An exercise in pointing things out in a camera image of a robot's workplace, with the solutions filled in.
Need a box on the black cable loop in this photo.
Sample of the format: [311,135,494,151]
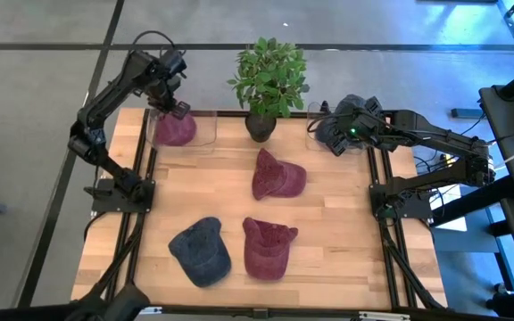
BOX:
[129,29,178,55]

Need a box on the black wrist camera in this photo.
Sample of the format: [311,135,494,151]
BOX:
[362,95,384,115]
[162,47,187,75]

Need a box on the clear plastic bin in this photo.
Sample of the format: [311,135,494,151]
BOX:
[304,101,374,155]
[146,109,219,151]

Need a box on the black desk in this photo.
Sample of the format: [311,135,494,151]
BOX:
[478,84,514,321]

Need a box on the dark blue denim baseball cap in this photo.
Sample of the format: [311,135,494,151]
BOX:
[168,217,233,289]
[313,93,374,155]

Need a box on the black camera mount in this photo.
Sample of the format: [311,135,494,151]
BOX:
[64,284,151,321]

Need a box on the maroon corduroy baseball cap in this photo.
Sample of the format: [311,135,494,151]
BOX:
[153,113,198,147]
[251,147,308,202]
[242,217,300,282]

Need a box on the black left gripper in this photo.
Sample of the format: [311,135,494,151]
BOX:
[147,73,192,120]

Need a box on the green plant in black pot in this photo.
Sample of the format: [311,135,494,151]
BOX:
[227,37,311,144]

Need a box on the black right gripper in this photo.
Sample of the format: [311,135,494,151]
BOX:
[320,95,390,157]

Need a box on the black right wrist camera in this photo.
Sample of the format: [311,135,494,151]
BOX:
[362,95,384,115]

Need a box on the black cable bundle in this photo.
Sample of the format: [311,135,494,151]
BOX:
[412,151,463,180]

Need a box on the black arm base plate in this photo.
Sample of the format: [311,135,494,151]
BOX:
[90,177,156,214]
[369,183,433,223]

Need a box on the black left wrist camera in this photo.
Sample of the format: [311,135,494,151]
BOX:
[162,47,187,75]

